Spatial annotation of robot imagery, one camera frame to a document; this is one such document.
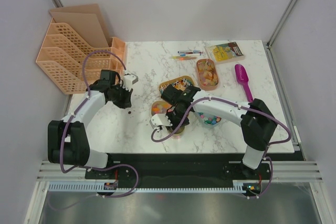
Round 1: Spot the magenta plastic scoop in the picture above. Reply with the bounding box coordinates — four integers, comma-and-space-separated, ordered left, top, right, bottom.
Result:
234, 64, 254, 102

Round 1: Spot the gold round jar lid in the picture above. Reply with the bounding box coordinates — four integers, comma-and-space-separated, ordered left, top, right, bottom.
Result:
167, 126, 185, 137

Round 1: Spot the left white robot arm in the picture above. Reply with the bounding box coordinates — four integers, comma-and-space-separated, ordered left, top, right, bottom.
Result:
47, 70, 138, 178

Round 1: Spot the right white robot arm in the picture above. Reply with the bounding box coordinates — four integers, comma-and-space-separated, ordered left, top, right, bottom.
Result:
161, 84, 278, 179

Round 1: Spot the blue tray of pastel candies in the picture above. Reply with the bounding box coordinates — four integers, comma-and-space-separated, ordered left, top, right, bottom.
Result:
195, 112, 222, 129

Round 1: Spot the tan tray of star gummies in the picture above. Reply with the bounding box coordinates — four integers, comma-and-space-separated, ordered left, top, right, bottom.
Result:
151, 101, 171, 116

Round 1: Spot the tan tray of lollipops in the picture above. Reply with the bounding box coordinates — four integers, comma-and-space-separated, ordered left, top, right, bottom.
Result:
159, 76, 195, 94

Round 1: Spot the orange pen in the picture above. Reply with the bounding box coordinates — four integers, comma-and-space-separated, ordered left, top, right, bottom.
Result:
171, 54, 201, 61

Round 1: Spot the yellow picture book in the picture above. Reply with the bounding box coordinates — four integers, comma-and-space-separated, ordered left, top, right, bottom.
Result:
205, 42, 245, 64

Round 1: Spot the peach plastic file organizer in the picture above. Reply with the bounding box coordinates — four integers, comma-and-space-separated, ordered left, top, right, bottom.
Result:
36, 4, 127, 94

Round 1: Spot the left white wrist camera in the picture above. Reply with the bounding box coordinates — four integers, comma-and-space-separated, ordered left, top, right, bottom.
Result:
123, 73, 138, 90

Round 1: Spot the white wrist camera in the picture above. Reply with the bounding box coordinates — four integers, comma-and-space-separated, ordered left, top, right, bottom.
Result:
123, 73, 138, 90
150, 113, 172, 129

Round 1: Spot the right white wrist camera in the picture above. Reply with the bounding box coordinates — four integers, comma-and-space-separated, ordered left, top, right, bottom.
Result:
150, 113, 172, 129

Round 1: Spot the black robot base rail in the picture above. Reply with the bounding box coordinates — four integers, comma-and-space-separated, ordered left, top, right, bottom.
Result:
83, 152, 305, 189

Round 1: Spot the white slotted cable duct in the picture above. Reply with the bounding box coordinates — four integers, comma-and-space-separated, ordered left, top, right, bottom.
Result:
48, 180, 258, 193

